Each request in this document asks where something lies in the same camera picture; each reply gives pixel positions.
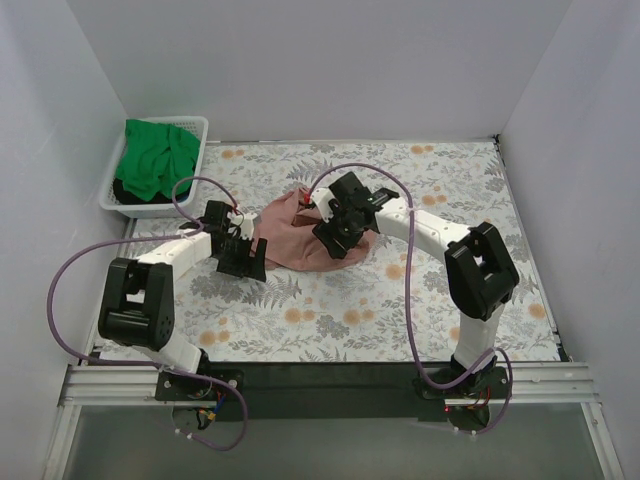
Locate aluminium frame rail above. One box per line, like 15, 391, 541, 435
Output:
45, 362, 624, 479

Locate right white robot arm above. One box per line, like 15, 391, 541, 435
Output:
305, 172, 520, 398

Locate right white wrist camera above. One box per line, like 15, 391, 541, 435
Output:
305, 187, 343, 224

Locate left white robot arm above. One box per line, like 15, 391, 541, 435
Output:
98, 201, 268, 400

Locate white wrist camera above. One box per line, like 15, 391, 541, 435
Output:
305, 187, 343, 224
228, 211, 260, 240

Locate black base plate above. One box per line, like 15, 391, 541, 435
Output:
155, 362, 508, 422

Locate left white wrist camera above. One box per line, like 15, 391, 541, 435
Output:
228, 211, 260, 240

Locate white plastic basket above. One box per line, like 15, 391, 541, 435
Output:
98, 116, 209, 219

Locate black garment in basket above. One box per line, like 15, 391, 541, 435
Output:
112, 179, 172, 205

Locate floral table mat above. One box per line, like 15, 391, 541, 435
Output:
94, 140, 561, 364

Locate pink t-shirt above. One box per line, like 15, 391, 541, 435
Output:
252, 188, 376, 272

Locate green t-shirt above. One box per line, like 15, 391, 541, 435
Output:
113, 119, 200, 201

